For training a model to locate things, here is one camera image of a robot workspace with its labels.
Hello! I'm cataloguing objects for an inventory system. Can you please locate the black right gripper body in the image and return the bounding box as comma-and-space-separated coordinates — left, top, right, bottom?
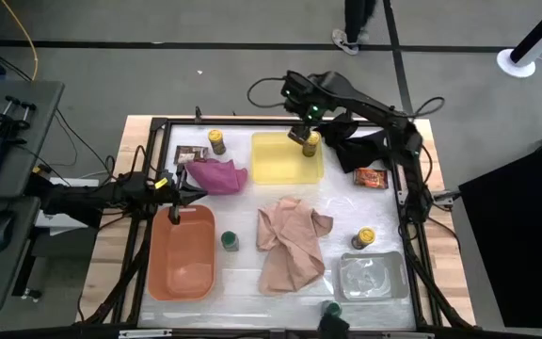
282, 93, 328, 137

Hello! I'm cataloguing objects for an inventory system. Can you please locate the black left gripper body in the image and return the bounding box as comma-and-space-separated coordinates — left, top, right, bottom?
157, 181, 209, 208

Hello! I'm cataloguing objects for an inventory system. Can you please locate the yellow lid spice jar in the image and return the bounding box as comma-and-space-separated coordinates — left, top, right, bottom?
301, 131, 322, 158
207, 128, 228, 156
351, 226, 377, 250

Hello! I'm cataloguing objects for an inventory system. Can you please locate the brown snack packet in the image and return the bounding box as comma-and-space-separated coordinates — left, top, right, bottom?
173, 144, 210, 166

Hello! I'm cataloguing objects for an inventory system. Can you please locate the green lid spice jar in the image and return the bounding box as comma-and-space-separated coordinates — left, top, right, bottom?
220, 230, 240, 252
321, 299, 343, 319

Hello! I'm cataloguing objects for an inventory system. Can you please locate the magenta cloth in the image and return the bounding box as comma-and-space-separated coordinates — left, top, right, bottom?
184, 158, 249, 196

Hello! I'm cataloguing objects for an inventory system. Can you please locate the yellow plastic tray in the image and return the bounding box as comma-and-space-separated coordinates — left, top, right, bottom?
250, 131, 326, 186

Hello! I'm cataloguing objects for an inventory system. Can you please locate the orange plastic bin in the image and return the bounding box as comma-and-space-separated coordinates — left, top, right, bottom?
147, 203, 217, 302

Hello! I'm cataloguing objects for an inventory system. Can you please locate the black cloth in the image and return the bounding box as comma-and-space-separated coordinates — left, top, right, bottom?
315, 112, 394, 174

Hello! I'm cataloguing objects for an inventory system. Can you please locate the orange snack packet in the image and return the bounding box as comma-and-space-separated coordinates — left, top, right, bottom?
353, 167, 390, 190

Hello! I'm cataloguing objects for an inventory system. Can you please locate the person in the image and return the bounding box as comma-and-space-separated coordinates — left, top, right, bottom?
330, 0, 378, 57

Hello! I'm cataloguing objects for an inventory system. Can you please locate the beige cloth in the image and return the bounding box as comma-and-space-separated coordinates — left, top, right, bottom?
255, 196, 335, 298

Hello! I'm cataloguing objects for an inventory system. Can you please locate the black clamp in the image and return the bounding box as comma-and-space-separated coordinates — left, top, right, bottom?
0, 95, 38, 142

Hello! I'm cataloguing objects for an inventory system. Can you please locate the black white tower stand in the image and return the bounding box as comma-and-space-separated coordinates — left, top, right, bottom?
495, 0, 542, 79

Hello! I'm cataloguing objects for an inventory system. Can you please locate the black divider panel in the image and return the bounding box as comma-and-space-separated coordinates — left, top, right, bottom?
457, 134, 542, 331

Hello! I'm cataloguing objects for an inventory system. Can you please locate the black metal frame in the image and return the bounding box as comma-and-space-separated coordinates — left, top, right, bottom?
110, 116, 477, 331

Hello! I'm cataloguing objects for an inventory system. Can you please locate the white plastic handled bin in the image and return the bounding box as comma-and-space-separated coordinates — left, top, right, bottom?
334, 250, 410, 303

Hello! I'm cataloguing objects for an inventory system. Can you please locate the black table-level camera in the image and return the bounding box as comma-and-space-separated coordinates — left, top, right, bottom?
316, 313, 351, 336

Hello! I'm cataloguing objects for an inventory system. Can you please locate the yellow cable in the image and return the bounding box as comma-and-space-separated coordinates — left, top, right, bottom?
0, 0, 40, 82

